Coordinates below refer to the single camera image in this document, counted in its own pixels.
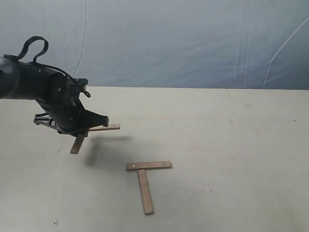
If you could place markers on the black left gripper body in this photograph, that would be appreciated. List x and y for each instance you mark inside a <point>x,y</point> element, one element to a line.
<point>63,110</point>

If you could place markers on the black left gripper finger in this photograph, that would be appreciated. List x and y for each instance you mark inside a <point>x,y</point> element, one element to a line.
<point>93,119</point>
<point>83,133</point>

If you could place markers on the angled wooden stick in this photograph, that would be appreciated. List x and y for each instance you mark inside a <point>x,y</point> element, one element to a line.
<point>77,144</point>

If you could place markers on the horizontal wooden stick with holes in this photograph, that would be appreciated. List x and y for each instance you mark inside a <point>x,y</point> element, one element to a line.
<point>149,165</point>

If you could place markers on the vertical wooden stick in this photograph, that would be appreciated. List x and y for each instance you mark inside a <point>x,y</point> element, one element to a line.
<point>145,192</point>

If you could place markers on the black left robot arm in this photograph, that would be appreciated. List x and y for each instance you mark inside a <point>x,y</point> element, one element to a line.
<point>29,81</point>

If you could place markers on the grey fabric backdrop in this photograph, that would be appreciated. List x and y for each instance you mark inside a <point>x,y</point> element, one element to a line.
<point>261,44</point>

